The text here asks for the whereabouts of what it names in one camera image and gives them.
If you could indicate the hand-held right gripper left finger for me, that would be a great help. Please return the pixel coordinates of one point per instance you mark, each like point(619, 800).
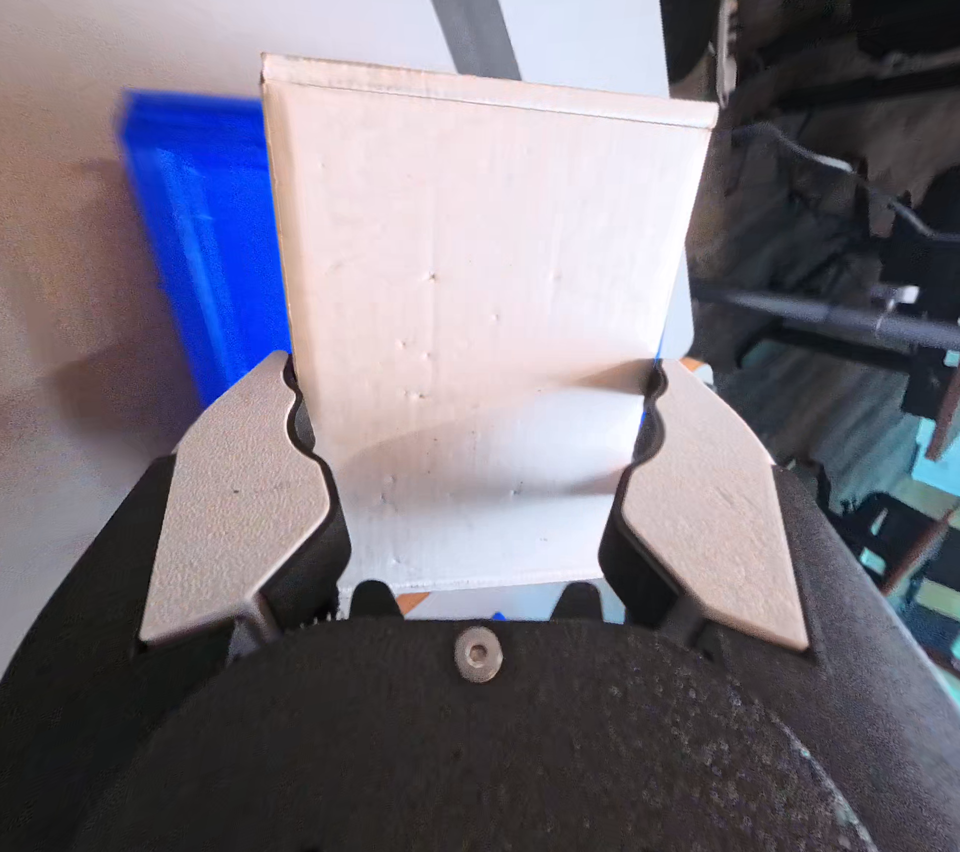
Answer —
point(232, 492)

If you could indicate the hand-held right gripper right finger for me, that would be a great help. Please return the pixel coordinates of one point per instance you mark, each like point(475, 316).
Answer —
point(712, 514)

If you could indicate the blue plastic bin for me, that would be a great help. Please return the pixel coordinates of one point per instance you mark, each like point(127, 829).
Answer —
point(195, 229)

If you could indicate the white cardboard box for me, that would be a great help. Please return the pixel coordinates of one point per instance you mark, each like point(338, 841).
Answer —
point(480, 267)

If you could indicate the black metal bar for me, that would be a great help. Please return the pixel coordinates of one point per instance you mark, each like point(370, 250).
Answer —
point(810, 316)

